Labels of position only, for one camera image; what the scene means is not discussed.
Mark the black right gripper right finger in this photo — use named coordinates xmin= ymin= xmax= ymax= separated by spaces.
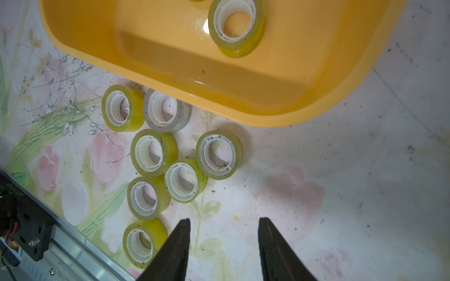
xmin=258 ymin=217 xmax=316 ymax=281

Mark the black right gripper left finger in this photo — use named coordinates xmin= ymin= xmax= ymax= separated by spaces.
xmin=137 ymin=218 xmax=191 ymax=281

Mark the transparent tape roll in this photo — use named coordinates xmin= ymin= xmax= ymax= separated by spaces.
xmin=127 ymin=176 xmax=171 ymax=221
xmin=123 ymin=218 xmax=168 ymax=269
xmin=144 ymin=89 xmax=192 ymax=133
xmin=131 ymin=129 xmax=179 ymax=177
xmin=196 ymin=129 xmax=243 ymax=180
xmin=165 ymin=158 xmax=207 ymax=203
xmin=208 ymin=0 xmax=266 ymax=59
xmin=101 ymin=84 xmax=145 ymax=132

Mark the yellow plastic storage box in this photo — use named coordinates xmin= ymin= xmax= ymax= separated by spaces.
xmin=38 ymin=1 xmax=405 ymax=128

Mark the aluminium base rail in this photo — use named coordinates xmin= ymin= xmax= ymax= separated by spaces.
xmin=1 ymin=170 xmax=134 ymax=281

